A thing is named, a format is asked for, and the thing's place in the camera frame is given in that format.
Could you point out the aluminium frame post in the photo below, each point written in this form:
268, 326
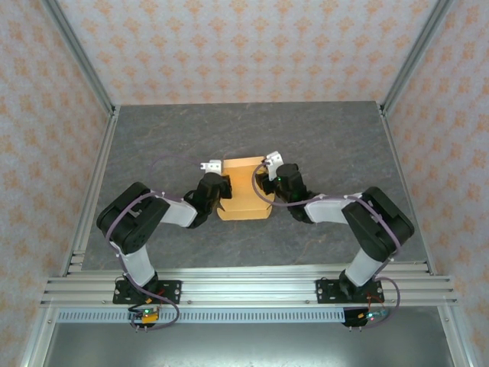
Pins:
80, 57
412, 57

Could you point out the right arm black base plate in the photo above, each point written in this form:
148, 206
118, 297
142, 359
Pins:
326, 290

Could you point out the aluminium table side rail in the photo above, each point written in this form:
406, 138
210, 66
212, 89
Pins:
91, 191
410, 191

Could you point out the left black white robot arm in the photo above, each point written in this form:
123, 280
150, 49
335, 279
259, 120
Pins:
133, 221

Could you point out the aluminium mounting rail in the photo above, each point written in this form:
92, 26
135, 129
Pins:
248, 290

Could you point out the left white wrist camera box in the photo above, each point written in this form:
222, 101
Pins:
211, 165

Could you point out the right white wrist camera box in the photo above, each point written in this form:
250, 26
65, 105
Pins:
273, 158

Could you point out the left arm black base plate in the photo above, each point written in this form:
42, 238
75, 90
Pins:
172, 290

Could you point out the aluminium lower frame bar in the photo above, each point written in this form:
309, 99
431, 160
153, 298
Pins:
456, 340
36, 340

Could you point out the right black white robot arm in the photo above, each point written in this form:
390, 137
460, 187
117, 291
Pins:
378, 225

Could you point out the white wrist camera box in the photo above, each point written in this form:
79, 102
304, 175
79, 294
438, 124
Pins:
211, 165
273, 158

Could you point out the grey metal sheet shelf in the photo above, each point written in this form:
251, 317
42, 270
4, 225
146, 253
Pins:
248, 346

